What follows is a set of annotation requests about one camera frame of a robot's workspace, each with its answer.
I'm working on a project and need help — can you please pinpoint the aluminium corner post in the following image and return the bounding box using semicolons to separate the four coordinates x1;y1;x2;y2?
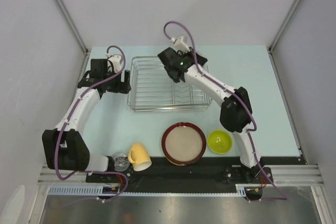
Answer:
268;0;303;52
53;0;88;56

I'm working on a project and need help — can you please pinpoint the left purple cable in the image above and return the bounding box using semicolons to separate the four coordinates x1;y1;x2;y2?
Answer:
48;45;129;209

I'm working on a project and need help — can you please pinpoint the yellow mug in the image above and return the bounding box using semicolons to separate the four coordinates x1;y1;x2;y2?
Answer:
128;143;152;172

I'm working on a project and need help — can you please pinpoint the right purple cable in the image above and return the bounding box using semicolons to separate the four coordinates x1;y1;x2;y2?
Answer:
163;20;289;201

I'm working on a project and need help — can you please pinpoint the lime green bowl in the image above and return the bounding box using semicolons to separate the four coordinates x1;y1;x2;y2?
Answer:
207;130;233;154

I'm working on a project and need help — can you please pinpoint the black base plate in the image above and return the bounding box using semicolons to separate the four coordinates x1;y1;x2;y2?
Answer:
79;157;306;193

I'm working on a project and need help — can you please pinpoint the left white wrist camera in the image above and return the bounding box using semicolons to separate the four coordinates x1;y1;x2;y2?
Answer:
106;53;124;73

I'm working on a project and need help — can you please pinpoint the white slotted cable duct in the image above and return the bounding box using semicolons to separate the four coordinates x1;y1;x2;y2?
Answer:
48;185;261;198

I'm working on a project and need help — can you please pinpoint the chrome wire dish rack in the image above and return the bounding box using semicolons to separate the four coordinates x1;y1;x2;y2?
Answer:
128;56;212;112

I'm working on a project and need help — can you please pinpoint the aluminium front rail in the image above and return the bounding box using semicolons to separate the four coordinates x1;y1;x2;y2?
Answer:
37;165;324;186

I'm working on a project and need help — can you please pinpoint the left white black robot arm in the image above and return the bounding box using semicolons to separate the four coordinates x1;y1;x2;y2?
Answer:
41;55;131;182

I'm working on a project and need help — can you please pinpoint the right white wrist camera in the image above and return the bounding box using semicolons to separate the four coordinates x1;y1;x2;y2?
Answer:
170;36;190;53

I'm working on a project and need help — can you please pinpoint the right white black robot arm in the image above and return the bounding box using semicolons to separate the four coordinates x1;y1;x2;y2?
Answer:
157;47;261;183

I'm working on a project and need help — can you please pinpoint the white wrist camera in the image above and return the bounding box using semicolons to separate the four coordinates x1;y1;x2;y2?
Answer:
106;53;124;73
170;36;190;53

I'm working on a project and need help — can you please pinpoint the left aluminium corner post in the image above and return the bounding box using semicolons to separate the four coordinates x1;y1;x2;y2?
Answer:
53;0;88;56

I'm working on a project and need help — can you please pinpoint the right aluminium corner post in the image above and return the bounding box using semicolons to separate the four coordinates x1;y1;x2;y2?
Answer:
268;0;303;52

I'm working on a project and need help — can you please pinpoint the clear glass cup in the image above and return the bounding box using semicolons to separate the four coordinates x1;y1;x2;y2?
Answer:
112;152;130;172

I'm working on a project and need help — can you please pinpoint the red rimmed beige plate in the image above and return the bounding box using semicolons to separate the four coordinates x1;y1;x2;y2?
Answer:
161;122;206;166

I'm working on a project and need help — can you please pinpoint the purple cable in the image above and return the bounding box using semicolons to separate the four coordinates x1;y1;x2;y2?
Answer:
163;20;289;201
48;45;129;209

